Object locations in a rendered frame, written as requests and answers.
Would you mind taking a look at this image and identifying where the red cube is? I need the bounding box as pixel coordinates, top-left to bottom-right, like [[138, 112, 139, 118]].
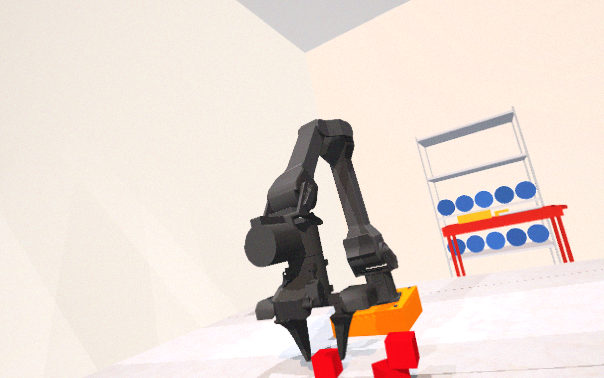
[[384, 331, 420, 369], [371, 359, 411, 378], [311, 348, 343, 378]]

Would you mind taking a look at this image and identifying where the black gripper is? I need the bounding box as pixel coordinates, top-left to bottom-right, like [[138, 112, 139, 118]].
[[255, 254, 379, 362]]

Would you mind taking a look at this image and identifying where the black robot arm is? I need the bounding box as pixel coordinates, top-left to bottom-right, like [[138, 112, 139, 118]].
[[244, 119, 402, 321]]

